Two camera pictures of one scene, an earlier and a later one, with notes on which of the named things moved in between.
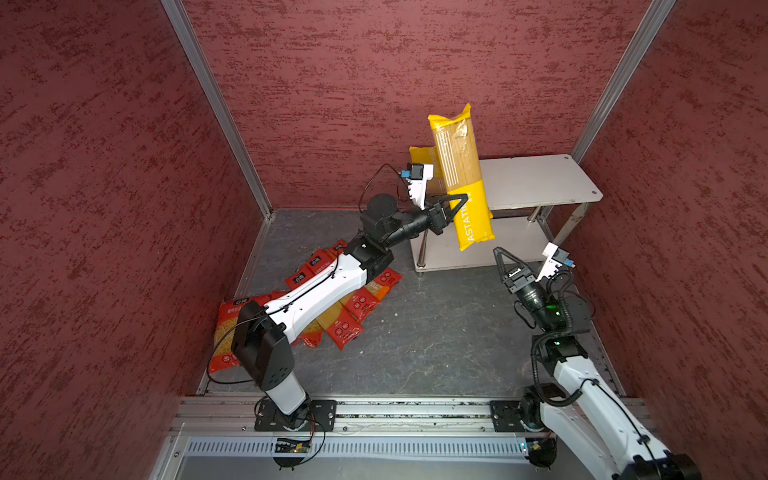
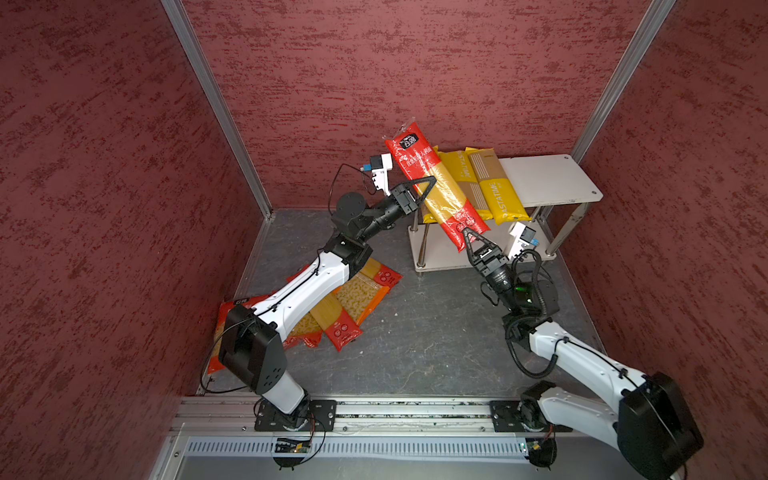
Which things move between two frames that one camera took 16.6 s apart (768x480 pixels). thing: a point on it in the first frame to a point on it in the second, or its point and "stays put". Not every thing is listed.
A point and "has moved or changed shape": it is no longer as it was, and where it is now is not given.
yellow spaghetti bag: [428, 155] has moved or changed shape
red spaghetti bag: [389, 278] stays put
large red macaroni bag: [223, 356] stays put
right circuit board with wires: [543, 452] stays put
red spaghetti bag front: [340, 324] stays put
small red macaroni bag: [310, 336] stays put
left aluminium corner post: [184, 29] stays put
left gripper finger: [451, 211] to [427, 179]
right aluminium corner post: [654, 19] stays put
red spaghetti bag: [360, 303] to [448, 203]
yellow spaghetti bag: [458, 147] to [495, 185]
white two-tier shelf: [532, 202] stays put
